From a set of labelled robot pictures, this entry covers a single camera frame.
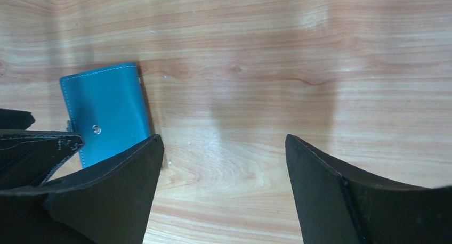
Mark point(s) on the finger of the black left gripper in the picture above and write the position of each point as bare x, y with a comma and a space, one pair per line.
30, 158

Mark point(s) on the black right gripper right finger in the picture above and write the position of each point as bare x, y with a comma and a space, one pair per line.
337, 202

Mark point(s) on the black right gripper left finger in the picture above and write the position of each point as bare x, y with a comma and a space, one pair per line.
108, 202

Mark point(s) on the blue leather card holder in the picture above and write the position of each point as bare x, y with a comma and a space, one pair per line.
106, 107

